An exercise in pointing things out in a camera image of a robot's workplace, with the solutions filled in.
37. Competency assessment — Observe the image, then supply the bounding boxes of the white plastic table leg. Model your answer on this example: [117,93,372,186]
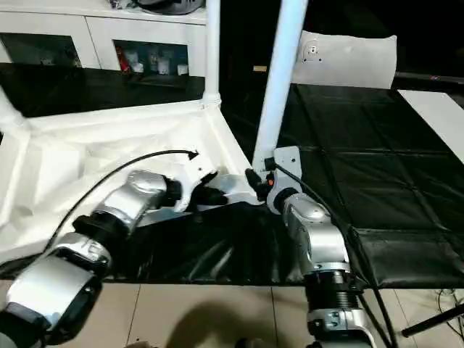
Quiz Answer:
[250,0,310,176]
[201,0,223,111]
[0,87,30,133]

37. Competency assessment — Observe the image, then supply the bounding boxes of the black work mat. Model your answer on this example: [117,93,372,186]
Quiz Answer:
[0,62,464,289]

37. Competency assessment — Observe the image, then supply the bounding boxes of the white plastic table top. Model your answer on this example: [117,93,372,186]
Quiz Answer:
[0,100,266,266]

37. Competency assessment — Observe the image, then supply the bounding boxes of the white flat panel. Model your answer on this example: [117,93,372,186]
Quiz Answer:
[293,32,399,90]

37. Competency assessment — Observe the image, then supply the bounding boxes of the white flat sheet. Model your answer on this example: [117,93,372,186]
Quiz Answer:
[397,88,464,165]

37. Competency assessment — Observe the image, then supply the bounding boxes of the black metal stand leg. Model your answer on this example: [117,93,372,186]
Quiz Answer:
[402,304,464,339]

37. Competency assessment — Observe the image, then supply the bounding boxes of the white cabinet with glass doors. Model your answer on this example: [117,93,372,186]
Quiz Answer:
[0,0,209,78]

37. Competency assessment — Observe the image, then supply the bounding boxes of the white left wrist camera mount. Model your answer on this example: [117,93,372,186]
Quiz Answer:
[170,152,219,212]

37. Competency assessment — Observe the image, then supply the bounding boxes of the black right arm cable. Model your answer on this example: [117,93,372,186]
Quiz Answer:
[267,162,401,348]

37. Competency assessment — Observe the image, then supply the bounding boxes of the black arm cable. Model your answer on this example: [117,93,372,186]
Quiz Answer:
[267,162,401,348]
[42,149,201,256]

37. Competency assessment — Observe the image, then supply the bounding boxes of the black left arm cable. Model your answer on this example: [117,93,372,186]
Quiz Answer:
[42,149,201,256]

